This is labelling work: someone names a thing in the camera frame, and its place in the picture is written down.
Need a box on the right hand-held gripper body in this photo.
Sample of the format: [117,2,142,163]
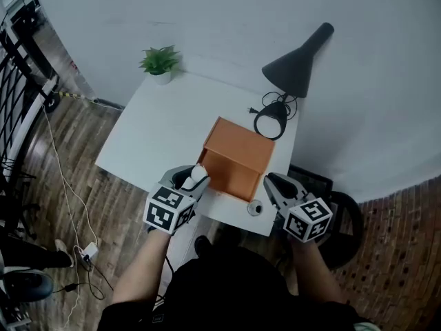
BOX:
[274,193,334,244]

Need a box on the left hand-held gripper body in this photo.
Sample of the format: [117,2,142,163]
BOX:
[143,183,198,237]

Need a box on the person's left forearm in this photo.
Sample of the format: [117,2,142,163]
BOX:
[112,231,172,306]

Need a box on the person's right forearm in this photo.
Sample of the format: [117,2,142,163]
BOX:
[289,238,345,305]

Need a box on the orange drawer casing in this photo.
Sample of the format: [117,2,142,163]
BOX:
[203,116,276,176]

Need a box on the black chair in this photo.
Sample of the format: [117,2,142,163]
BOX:
[287,163,365,270]

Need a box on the person's left black shoe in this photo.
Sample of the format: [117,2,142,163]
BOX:
[194,235,212,260]

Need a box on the person's black shoe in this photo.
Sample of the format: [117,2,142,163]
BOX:
[194,235,212,260]
[220,228,242,251]

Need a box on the white table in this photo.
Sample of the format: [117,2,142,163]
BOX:
[95,72,300,272]

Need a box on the person's right black shoe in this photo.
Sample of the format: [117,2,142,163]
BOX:
[220,228,242,251]

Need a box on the person's black clothing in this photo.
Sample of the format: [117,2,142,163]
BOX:
[99,246,373,331]

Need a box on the small potted green plant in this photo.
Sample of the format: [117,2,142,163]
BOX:
[139,45,181,86]

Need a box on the black desk lamp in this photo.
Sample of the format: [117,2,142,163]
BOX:
[254,21,335,141]

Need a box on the yellow black striped bar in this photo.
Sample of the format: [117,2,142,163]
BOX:
[57,91,97,103]

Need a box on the black wheeled chair base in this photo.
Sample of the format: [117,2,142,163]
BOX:
[0,170,39,241]

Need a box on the grey round seat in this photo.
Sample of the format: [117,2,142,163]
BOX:
[0,270,54,303]

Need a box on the black metal railing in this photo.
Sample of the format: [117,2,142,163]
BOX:
[0,29,61,182]

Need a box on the black lamp cable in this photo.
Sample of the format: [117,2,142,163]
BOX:
[247,91,298,122]

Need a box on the black floor cable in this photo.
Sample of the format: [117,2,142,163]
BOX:
[51,253,114,301]

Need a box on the white floor cable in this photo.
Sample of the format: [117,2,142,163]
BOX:
[41,105,99,327]

